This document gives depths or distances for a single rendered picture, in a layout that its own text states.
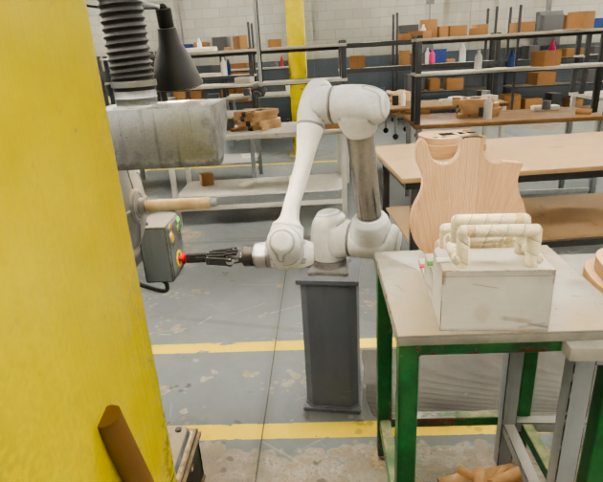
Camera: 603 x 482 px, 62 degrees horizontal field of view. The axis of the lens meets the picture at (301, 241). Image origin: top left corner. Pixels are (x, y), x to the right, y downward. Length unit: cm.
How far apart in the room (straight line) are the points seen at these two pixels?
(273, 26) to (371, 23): 223
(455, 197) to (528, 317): 44
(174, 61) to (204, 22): 1120
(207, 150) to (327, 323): 125
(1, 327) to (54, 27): 22
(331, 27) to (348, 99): 1058
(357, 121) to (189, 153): 74
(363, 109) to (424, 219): 44
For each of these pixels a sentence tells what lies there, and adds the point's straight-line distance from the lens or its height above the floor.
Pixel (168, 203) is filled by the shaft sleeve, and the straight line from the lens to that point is 144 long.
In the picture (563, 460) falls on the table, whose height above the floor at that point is 50.
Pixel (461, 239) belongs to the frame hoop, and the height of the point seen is 118.
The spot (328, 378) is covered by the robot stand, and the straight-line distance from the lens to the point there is 244.
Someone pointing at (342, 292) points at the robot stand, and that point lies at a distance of 219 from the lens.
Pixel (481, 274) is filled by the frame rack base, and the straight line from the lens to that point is 132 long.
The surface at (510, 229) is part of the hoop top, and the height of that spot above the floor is 120.
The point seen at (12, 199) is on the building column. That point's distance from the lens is 35.
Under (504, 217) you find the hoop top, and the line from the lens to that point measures 138.
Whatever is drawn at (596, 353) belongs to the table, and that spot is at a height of 89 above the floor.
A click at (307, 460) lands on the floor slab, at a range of 233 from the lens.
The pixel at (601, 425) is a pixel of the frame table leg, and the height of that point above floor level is 62.
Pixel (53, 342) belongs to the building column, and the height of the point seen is 146.
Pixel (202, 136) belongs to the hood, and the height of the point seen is 146.
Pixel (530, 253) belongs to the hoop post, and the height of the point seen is 114.
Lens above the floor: 164
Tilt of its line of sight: 21 degrees down
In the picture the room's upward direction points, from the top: 3 degrees counter-clockwise
